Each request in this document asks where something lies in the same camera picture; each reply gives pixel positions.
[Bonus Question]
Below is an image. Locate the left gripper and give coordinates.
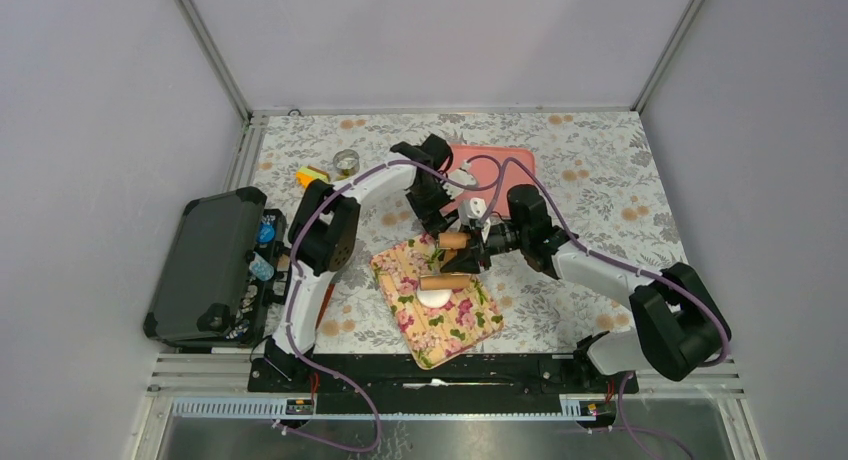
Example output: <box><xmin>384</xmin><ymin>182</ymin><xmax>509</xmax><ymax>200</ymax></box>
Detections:
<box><xmin>405</xmin><ymin>172</ymin><xmax>461</xmax><ymax>240</ymax></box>

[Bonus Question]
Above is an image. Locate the black case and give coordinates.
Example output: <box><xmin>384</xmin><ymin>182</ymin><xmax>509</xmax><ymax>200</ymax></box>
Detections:
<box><xmin>142</xmin><ymin>186</ymin><xmax>289</xmax><ymax>349</ymax></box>

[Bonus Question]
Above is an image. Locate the pink plastic tray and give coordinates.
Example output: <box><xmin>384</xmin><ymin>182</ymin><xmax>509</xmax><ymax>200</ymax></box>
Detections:
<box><xmin>441</xmin><ymin>144</ymin><xmax>535</xmax><ymax>219</ymax></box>

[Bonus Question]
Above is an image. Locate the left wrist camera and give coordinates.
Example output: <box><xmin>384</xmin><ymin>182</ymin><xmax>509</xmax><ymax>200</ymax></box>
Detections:
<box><xmin>445</xmin><ymin>168</ymin><xmax>479</xmax><ymax>198</ymax></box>

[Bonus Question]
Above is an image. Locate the floral cutting board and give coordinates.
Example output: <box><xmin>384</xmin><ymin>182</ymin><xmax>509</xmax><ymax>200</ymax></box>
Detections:
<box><xmin>370</xmin><ymin>234</ymin><xmax>505</xmax><ymax>370</ymax></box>

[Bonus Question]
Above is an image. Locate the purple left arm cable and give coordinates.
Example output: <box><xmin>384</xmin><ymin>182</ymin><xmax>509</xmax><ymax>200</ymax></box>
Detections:
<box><xmin>283</xmin><ymin>155</ymin><xmax>508</xmax><ymax>454</ymax></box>

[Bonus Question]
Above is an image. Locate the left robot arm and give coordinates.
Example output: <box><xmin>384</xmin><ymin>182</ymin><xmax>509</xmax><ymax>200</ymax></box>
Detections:
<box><xmin>264</xmin><ymin>134</ymin><xmax>453</xmax><ymax>391</ymax></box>

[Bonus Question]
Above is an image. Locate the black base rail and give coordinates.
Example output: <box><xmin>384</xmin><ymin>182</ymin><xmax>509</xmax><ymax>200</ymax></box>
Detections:
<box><xmin>247</xmin><ymin>353</ymin><xmax>639</xmax><ymax>416</ymax></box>

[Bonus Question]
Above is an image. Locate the orange green toy block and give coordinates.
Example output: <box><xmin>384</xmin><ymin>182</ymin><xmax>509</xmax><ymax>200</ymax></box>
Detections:
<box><xmin>295</xmin><ymin>165</ymin><xmax>331</xmax><ymax>188</ymax></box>

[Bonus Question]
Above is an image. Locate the wooden double-ended roller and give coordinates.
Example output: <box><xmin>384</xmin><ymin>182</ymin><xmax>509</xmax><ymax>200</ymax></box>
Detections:
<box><xmin>418</xmin><ymin>232</ymin><xmax>472</xmax><ymax>292</ymax></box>

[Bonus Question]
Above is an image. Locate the white dough ball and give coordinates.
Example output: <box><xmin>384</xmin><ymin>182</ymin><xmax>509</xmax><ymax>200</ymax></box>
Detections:
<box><xmin>416</xmin><ymin>289</ymin><xmax>453</xmax><ymax>309</ymax></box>

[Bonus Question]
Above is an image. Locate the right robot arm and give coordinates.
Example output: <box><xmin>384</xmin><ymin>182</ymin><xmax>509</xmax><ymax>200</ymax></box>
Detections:
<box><xmin>437</xmin><ymin>184</ymin><xmax>732</xmax><ymax>392</ymax></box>

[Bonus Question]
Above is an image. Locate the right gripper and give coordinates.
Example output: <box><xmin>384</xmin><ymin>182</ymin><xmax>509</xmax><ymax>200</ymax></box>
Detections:
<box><xmin>438</xmin><ymin>221</ymin><xmax>529</xmax><ymax>276</ymax></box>

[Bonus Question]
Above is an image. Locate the metal scraper red handle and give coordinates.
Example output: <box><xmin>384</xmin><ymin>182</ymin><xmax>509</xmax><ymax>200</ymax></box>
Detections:
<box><xmin>315</xmin><ymin>285</ymin><xmax>335</xmax><ymax>328</ymax></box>

